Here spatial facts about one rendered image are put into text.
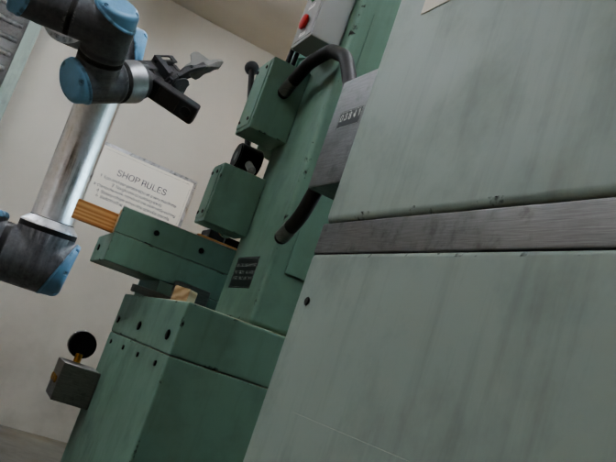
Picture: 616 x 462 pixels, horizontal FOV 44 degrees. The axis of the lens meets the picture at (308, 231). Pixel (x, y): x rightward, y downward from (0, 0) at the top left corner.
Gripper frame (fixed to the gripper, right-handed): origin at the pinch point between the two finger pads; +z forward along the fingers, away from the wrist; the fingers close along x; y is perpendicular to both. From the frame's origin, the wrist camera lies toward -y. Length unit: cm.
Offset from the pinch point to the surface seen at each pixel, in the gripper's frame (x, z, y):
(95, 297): 249, 137, 101
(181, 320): -1, -48, -55
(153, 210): 207, 175, 126
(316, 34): -35.8, -15.5, -26.2
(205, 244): 14.0, -17.2, -32.7
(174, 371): 5, -51, -61
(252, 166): -8.0, -17.4, -31.6
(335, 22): -38.4, -11.7, -25.8
